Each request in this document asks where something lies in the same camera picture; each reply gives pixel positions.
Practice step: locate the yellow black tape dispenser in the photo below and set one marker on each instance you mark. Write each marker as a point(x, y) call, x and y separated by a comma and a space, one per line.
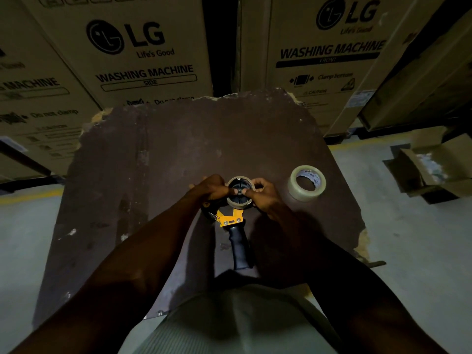
point(239, 250)

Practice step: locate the clear tape roll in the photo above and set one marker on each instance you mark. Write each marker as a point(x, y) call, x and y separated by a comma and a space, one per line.
point(295, 189)

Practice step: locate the person's left hand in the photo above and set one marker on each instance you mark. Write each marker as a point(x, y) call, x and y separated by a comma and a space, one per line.
point(210, 191)

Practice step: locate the stack of large cardboard boxes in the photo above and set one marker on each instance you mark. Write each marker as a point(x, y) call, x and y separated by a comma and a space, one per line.
point(147, 51)

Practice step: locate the pale green ribbed shirt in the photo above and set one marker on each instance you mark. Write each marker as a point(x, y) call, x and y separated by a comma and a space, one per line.
point(236, 324)

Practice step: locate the person's left forearm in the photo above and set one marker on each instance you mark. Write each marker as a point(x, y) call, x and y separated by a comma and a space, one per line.
point(121, 283)

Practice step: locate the person's right forearm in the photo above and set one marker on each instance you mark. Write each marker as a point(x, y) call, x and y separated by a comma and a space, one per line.
point(350, 291)

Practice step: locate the person's right hand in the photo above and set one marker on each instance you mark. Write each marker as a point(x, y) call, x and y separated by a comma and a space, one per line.
point(269, 200)

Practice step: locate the small open cardboard box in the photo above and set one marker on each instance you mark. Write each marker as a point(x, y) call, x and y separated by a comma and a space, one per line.
point(442, 169)

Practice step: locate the dark wooden pallet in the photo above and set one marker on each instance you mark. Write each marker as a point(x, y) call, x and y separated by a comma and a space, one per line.
point(29, 184)
point(339, 136)

